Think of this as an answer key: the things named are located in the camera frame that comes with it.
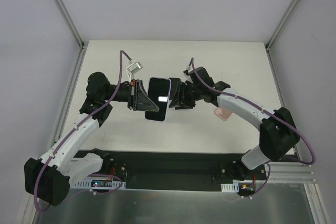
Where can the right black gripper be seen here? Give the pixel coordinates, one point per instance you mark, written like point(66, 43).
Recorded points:
point(185, 95)

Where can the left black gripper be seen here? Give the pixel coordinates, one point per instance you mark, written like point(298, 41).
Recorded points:
point(133, 94)

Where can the black smartphone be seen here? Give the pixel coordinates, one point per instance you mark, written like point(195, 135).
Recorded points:
point(174, 87)

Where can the purple smartphone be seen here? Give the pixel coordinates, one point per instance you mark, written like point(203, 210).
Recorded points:
point(158, 92)

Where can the pink phone case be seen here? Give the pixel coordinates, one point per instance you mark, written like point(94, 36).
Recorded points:
point(222, 113)

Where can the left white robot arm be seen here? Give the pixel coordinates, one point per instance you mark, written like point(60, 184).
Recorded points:
point(50, 177)

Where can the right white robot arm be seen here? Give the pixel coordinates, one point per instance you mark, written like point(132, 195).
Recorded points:
point(277, 131)

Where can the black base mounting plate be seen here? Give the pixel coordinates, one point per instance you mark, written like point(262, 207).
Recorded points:
point(180, 171)

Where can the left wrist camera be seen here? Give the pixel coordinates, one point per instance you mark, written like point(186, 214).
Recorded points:
point(133, 68)

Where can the left aluminium side rail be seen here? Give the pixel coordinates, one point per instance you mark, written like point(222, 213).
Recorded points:
point(64, 110)

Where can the aluminium side rail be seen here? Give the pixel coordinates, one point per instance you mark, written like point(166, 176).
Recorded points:
point(277, 84)
point(64, 110)

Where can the right aluminium side rail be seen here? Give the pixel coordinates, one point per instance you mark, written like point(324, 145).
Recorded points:
point(277, 84)

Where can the left white cable duct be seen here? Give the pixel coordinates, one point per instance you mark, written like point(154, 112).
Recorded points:
point(90, 183)

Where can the white cable duct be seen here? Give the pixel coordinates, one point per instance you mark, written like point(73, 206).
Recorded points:
point(230, 188)
point(90, 183)

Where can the right white cable duct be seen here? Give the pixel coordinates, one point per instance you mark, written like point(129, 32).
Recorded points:
point(230, 188)

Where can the front aluminium cross rail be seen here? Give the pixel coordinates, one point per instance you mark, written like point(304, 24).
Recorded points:
point(291, 173)

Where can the left aluminium frame post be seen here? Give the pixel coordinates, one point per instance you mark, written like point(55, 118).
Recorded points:
point(70, 23)

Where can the aluminium frame post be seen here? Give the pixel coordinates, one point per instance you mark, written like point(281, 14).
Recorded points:
point(284, 19)
point(70, 23)

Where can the right aluminium frame post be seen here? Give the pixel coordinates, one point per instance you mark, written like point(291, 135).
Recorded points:
point(284, 19)

